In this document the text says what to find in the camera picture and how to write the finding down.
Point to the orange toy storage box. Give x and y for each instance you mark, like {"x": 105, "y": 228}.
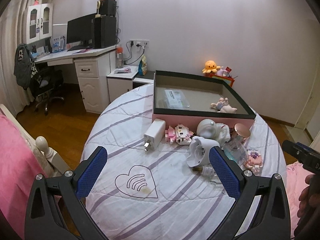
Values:
{"x": 228, "y": 80}

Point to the white computer desk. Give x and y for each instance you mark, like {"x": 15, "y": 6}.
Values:
{"x": 92, "y": 68}

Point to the white glass-door cabinet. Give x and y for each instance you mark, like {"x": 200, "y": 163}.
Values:
{"x": 39, "y": 22}

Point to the clear teal heart container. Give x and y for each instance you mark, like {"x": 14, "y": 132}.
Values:
{"x": 235, "y": 151}

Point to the orange capped water bottle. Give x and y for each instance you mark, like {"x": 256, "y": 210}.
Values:
{"x": 120, "y": 58}

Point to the white astronaut figurine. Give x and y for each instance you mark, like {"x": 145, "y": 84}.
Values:
{"x": 209, "y": 129}

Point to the white power adapter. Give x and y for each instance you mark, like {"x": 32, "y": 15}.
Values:
{"x": 154, "y": 135}

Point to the white bed frame post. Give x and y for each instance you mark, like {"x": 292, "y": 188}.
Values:
{"x": 51, "y": 162}

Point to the pink pig doll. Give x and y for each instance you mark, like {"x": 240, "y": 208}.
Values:
{"x": 223, "y": 106}

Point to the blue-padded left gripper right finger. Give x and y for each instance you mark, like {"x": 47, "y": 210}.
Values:
{"x": 261, "y": 209}

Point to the black speaker with red items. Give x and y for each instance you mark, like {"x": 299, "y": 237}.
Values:
{"x": 106, "y": 8}

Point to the pink block crab figure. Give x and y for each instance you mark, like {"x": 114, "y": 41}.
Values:
{"x": 254, "y": 161}

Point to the white striped quilt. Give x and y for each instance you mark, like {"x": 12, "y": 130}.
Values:
{"x": 148, "y": 195}

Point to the white night light plug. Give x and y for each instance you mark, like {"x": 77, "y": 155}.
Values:
{"x": 199, "y": 151}

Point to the pink block axolotl figure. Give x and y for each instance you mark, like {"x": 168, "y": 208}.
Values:
{"x": 180, "y": 134}

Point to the yellow blue snack bag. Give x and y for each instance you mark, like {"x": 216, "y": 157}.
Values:
{"x": 142, "y": 68}

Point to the clear small glass bottle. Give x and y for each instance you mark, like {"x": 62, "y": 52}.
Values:
{"x": 208, "y": 172}

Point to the rose gold lidded jar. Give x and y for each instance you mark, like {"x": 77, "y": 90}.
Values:
{"x": 240, "y": 133}

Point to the clear floss pick box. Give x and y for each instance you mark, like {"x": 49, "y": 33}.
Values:
{"x": 175, "y": 99}

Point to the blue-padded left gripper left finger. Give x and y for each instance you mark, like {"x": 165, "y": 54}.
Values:
{"x": 43, "y": 218}

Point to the black computer tower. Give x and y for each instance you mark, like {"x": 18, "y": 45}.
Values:
{"x": 104, "y": 32}

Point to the pink and black storage box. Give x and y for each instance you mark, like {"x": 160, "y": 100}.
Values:
{"x": 200, "y": 91}

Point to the pink blanket with writing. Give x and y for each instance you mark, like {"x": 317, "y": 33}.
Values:
{"x": 295, "y": 184}

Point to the black computer monitor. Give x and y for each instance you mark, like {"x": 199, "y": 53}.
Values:
{"x": 80, "y": 30}

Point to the pink bedsheet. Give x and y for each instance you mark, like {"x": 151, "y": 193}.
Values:
{"x": 19, "y": 167}

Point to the orange octopus plush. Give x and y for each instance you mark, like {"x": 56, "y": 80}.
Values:
{"x": 210, "y": 67}

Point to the person's right hand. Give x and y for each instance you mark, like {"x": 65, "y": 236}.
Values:
{"x": 303, "y": 198}

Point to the low black white cabinet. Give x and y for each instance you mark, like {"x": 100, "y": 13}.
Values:
{"x": 121, "y": 83}

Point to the black office chair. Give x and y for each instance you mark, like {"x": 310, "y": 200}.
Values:
{"x": 43, "y": 82}

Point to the white wall power strip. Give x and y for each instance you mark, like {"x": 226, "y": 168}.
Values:
{"x": 140, "y": 43}

